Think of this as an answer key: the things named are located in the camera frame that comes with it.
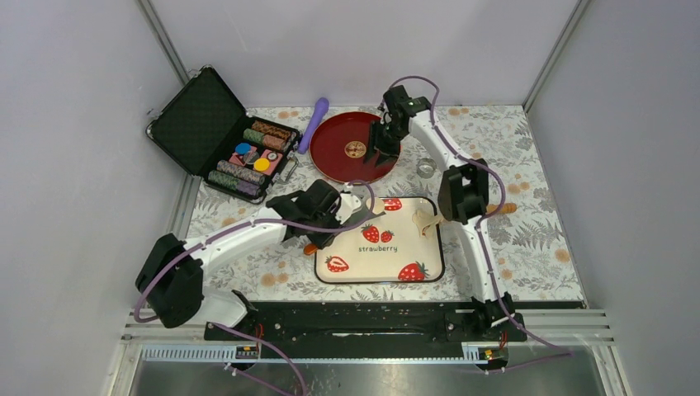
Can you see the purple silicone handle tool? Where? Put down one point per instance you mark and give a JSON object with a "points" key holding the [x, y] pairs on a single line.
{"points": [[321, 108]]}

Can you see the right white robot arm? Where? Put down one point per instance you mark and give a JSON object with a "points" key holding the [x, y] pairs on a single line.
{"points": [[463, 195]]}

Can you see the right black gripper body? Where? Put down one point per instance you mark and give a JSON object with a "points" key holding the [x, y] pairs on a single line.
{"points": [[385, 137]]}

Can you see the metal spatula orange handle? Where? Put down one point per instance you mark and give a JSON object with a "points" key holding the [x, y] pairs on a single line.
{"points": [[353, 213]]}

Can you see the yellow poker chip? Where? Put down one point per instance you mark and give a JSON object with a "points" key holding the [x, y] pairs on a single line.
{"points": [[261, 165]]}

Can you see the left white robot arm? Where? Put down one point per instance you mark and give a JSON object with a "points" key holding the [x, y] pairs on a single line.
{"points": [[173, 281]]}

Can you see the small dough piece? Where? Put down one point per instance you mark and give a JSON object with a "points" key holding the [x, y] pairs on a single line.
{"points": [[426, 223]]}

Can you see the strawberry pattern white tray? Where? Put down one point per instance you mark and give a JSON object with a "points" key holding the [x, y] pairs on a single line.
{"points": [[387, 249]]}

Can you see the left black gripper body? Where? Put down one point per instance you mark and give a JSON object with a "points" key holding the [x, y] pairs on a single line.
{"points": [[326, 220]]}

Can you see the round red lacquer plate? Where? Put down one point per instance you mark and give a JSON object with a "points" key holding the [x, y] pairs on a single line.
{"points": [[339, 146]]}

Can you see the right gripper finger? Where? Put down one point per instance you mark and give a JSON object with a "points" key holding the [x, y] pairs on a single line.
{"points": [[387, 159], [372, 154]]}

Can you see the black poker chip case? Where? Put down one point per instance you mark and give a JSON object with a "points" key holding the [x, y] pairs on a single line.
{"points": [[200, 128]]}

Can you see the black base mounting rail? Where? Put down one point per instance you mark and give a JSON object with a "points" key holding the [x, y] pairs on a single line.
{"points": [[372, 330]]}

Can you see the blue poker chip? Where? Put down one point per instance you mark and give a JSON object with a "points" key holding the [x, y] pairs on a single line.
{"points": [[242, 148]]}

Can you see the wooden dough roller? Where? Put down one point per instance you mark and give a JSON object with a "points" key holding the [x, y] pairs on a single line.
{"points": [[507, 208]]}

